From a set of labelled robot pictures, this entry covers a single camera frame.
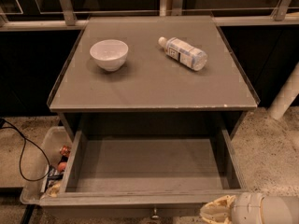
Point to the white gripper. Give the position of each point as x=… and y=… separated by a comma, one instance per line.
x=248, y=209

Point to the grey top drawer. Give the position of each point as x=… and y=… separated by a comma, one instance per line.
x=127, y=176

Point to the metal drawer knob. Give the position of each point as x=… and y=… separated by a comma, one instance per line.
x=154, y=215

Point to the red round item in bin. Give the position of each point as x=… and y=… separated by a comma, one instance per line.
x=61, y=167

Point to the orange can in bin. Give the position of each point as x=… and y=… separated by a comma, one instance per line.
x=65, y=151

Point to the clear plastic water bottle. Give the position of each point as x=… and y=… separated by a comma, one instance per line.
x=184, y=53

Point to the yellow item in bin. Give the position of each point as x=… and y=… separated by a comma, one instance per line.
x=53, y=190

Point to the dark snack packet in bin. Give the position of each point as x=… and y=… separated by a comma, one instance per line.
x=52, y=176

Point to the grey wooden cabinet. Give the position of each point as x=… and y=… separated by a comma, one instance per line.
x=150, y=80

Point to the clear plastic storage bin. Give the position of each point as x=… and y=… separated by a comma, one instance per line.
x=55, y=138

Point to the white ceramic bowl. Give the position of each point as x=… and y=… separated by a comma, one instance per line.
x=110, y=54

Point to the right metal railing post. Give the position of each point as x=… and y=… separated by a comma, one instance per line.
x=280, y=11

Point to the left metal railing post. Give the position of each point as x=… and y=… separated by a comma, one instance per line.
x=68, y=12

